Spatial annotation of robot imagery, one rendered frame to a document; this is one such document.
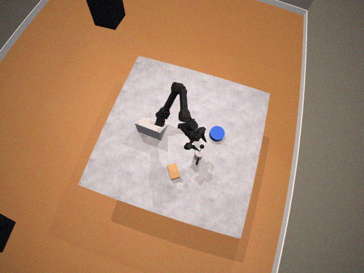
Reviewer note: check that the glass coffee press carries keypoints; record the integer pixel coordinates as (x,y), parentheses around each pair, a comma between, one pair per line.
(198,155)

